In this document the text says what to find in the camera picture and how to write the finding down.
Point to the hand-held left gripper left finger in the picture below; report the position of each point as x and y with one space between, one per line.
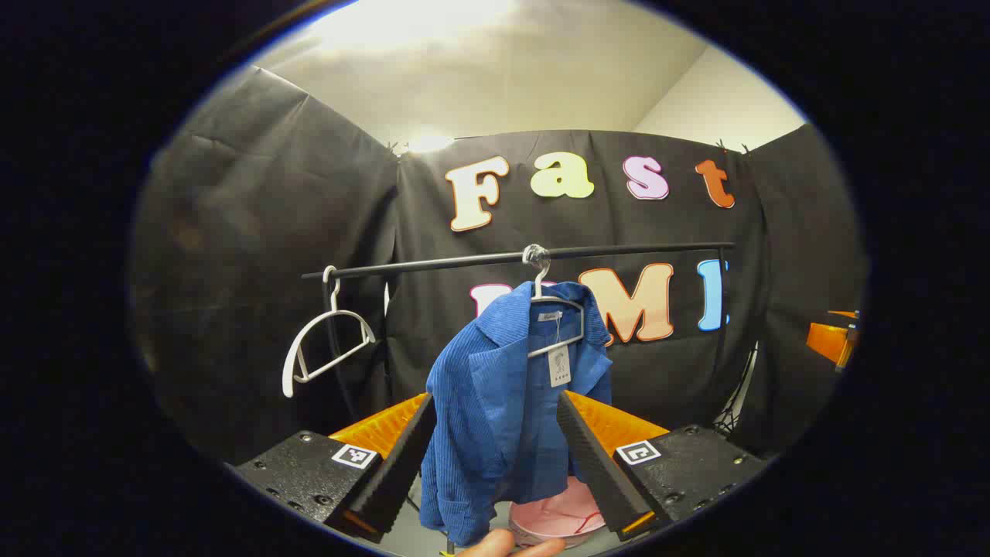
402 456

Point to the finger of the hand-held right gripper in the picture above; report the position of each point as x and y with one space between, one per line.
827 340

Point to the black clothes rail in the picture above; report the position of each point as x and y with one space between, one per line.
433 266

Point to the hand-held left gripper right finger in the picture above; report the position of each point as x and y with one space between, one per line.
595 456

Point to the pink laundry hamper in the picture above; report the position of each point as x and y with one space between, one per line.
557 514

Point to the person's leg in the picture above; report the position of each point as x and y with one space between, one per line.
495 545

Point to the black backdrop stand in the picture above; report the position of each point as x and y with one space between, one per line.
731 422

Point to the white plastic hanger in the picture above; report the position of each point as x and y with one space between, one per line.
556 346
287 379

